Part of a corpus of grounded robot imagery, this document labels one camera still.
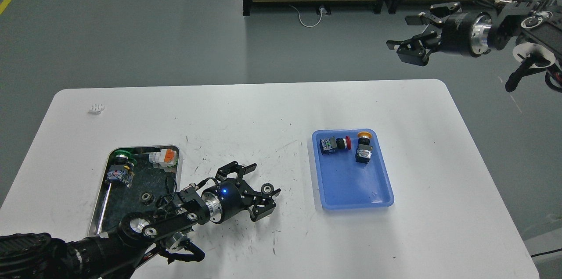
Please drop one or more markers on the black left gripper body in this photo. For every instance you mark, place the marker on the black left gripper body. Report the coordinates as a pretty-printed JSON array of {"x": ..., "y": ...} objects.
[{"x": 227, "y": 200}]

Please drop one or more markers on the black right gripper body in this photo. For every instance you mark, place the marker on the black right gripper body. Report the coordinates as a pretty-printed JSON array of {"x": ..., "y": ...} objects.
[{"x": 466, "y": 34}]

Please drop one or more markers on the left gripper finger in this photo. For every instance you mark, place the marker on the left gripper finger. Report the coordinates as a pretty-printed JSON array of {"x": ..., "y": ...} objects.
[
  {"x": 260, "y": 205},
  {"x": 234, "y": 173}
]

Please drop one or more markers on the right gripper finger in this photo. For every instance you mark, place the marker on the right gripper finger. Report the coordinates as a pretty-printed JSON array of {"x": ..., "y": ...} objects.
[
  {"x": 417, "y": 49},
  {"x": 436, "y": 14}
]

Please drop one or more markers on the black gear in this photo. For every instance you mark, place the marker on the black gear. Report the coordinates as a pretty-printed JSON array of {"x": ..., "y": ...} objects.
[
  {"x": 267, "y": 188},
  {"x": 146, "y": 198}
]

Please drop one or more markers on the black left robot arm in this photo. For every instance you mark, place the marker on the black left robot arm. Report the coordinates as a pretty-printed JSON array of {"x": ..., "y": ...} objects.
[{"x": 140, "y": 236}]

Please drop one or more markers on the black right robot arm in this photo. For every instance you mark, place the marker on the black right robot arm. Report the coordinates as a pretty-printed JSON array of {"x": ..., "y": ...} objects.
[{"x": 534, "y": 24}]

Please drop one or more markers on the blue plastic tray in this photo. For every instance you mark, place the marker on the blue plastic tray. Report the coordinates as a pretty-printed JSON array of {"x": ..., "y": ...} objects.
[{"x": 345, "y": 184}]

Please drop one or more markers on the silver metal tray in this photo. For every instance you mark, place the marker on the silver metal tray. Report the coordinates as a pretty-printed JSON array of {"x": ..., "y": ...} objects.
[{"x": 135, "y": 179}]

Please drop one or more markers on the orange white connector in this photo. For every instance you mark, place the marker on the orange white connector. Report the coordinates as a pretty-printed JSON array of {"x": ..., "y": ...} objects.
[{"x": 163, "y": 159}]

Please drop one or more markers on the small white plastic part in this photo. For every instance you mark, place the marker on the small white plastic part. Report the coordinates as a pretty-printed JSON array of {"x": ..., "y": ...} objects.
[{"x": 96, "y": 109}]

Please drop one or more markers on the red push button switch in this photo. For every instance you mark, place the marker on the red push button switch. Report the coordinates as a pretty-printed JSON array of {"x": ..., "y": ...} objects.
[{"x": 330, "y": 145}]

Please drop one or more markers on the green push button switch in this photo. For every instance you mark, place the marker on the green push button switch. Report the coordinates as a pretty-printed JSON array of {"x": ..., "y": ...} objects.
[{"x": 120, "y": 168}]

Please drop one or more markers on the yellow push button switch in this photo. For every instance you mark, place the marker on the yellow push button switch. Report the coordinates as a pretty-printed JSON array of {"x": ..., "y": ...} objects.
[{"x": 364, "y": 149}]

